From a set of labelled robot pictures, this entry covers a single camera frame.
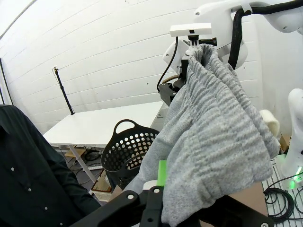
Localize black right arm cable sleeve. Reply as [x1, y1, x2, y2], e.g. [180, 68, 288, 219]
[228, 0, 303, 70]

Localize black slim tripod stand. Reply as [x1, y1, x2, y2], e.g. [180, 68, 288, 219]
[52, 67, 75, 116]

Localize grey training pants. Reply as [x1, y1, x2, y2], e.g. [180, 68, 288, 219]
[123, 44, 281, 225]

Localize black coiled floor cable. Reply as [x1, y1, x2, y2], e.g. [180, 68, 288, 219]
[263, 176, 303, 223]

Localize cream felt strip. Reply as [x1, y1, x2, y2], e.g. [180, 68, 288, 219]
[259, 109, 281, 138]

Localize brown cardboard box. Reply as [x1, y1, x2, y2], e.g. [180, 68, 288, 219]
[91, 170, 113, 194]

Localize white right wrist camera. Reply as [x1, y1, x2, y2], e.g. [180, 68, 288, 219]
[169, 22, 212, 38]

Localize person's torso dark shirt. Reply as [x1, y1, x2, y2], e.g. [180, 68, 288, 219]
[0, 104, 102, 227]

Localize large white side table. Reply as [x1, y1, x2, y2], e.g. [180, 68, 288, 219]
[42, 101, 166, 184]

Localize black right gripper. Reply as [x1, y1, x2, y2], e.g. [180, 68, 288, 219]
[158, 59, 190, 108]

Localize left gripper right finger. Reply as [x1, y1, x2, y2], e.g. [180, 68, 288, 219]
[200, 195, 275, 227]

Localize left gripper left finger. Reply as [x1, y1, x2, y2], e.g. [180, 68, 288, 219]
[71, 160, 168, 227]

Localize thin black camera cable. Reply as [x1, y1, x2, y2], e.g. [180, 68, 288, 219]
[157, 36, 179, 92]

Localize black perforated laundry basket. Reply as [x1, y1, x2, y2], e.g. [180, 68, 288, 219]
[101, 119, 161, 191]

